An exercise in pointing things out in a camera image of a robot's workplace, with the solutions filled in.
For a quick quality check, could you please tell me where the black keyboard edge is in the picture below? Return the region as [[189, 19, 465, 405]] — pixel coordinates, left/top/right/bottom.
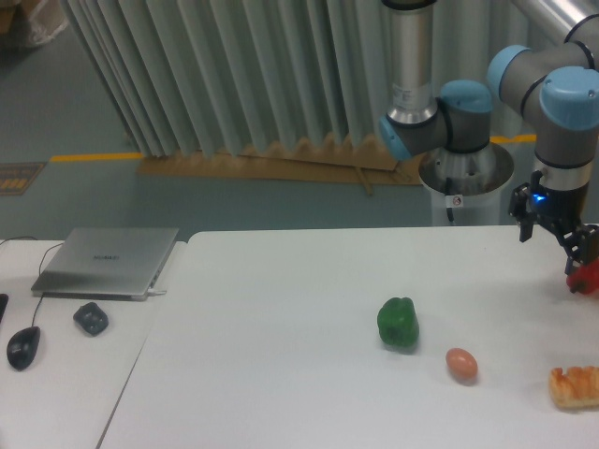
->
[[0, 294, 8, 322]]

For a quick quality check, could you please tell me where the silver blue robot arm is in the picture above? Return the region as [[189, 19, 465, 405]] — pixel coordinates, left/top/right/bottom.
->
[[379, 1, 598, 275]]

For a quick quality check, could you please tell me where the red bell pepper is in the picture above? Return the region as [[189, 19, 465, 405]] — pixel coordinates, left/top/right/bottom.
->
[[566, 260, 598, 295]]

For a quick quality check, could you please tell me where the brown cardboard sheet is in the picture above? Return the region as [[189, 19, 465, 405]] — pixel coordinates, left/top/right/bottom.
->
[[137, 134, 421, 196]]

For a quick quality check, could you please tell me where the silver laptop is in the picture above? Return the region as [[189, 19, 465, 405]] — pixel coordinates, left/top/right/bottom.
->
[[31, 227, 179, 300]]

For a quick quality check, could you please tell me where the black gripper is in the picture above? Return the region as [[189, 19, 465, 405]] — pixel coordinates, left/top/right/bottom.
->
[[508, 169, 598, 275]]

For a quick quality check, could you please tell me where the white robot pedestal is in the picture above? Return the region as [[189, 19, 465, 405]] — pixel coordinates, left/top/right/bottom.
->
[[418, 143, 515, 226]]

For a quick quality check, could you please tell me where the grey-green pleated curtain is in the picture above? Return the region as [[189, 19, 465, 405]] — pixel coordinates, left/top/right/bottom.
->
[[60, 0, 544, 157]]

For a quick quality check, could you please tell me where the glazed bread pastry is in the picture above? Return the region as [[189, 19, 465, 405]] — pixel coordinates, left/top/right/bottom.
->
[[548, 366, 598, 410]]

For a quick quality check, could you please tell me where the black mouse cable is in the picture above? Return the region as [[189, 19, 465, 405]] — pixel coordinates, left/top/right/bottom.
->
[[0, 235, 72, 329]]

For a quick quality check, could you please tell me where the green bell pepper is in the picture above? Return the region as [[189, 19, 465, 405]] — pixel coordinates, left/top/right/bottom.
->
[[376, 297, 419, 350]]

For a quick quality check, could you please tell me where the clear plastic bag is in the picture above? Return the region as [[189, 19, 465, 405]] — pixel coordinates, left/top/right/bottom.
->
[[18, 0, 68, 48]]

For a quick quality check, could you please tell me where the black computer mouse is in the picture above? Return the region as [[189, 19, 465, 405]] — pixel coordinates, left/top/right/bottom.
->
[[7, 326, 41, 371]]

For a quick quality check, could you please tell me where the brown egg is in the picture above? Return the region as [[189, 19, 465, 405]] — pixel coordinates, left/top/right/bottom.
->
[[446, 348, 478, 380]]

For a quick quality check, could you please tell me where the white laptop plug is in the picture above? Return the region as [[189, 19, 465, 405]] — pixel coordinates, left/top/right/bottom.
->
[[147, 289, 168, 297]]

